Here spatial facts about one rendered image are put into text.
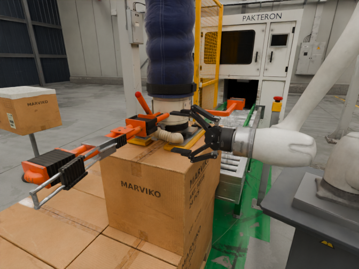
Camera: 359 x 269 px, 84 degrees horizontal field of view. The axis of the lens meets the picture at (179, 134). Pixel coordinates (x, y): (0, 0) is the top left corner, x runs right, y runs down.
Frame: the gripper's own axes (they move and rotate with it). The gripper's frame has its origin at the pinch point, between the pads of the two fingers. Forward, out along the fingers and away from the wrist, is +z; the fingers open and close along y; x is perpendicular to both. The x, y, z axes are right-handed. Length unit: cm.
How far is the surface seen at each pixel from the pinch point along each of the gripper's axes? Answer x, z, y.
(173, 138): 7.3, 4.0, 5.7
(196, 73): 180, 57, -9
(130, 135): -10.3, 11.2, -0.5
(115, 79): 860, 792, 71
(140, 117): 4.3, 17.2, -2.5
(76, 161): -33.2, 7.6, -3.1
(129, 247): -10, 18, 53
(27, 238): -25, 63, 52
